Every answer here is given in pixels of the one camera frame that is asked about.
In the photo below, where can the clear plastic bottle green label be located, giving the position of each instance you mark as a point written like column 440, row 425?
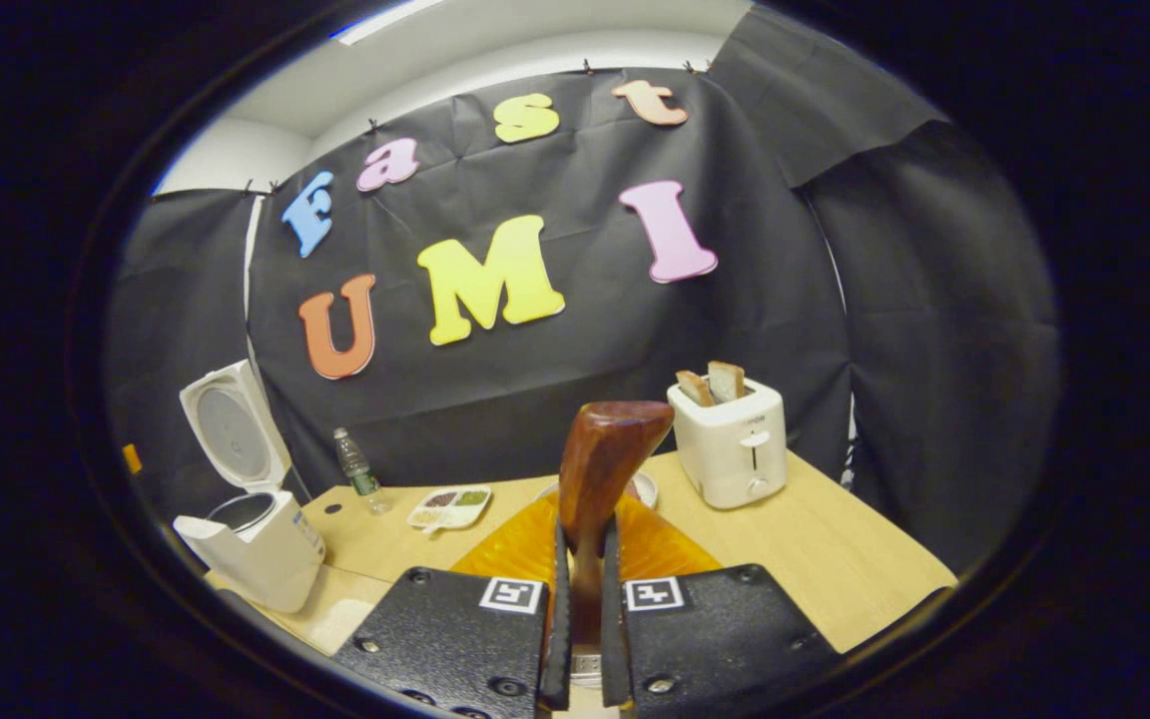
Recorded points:
column 360, row 474

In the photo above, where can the white round plate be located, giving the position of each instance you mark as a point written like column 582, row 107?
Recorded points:
column 646, row 491

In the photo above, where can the white rice cooker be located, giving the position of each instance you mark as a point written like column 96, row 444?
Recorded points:
column 266, row 559

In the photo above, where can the white divided dish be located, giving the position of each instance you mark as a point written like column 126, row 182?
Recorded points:
column 450, row 507

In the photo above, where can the brown wooden spoon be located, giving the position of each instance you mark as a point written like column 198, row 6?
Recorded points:
column 605, row 459

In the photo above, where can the white toaster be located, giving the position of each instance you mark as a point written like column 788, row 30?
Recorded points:
column 730, row 459

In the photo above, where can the black backdrop cloth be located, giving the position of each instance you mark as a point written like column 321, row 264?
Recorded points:
column 555, row 379

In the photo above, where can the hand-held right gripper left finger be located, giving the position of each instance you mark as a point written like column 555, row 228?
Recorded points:
column 555, row 659

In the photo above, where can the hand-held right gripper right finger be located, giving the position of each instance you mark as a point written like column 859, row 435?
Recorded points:
column 615, row 649

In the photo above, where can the toast bread slice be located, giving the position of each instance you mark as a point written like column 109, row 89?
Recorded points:
column 727, row 381
column 695, row 387

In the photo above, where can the large ceiling light panel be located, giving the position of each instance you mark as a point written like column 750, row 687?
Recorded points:
column 385, row 20

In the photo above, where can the clear plastic rice box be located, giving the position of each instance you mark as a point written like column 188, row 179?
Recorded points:
column 345, row 619

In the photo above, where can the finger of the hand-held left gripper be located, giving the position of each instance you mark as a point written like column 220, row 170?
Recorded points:
column 132, row 459

